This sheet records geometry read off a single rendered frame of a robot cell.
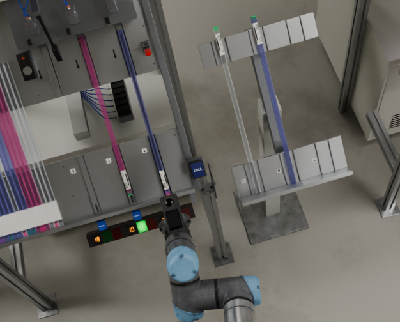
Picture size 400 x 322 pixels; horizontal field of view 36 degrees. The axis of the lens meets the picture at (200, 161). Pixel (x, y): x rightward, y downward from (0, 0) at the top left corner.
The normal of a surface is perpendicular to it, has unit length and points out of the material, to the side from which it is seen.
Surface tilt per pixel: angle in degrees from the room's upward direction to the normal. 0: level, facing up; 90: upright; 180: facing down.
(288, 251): 0
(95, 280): 0
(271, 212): 90
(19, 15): 43
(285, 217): 0
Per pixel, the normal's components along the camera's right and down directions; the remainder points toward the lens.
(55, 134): -0.11, -0.46
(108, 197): 0.10, 0.23
